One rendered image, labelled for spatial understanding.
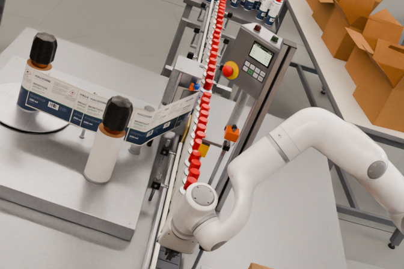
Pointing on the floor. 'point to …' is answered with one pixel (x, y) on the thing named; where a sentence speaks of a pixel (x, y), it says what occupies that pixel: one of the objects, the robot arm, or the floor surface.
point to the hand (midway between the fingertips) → (170, 252)
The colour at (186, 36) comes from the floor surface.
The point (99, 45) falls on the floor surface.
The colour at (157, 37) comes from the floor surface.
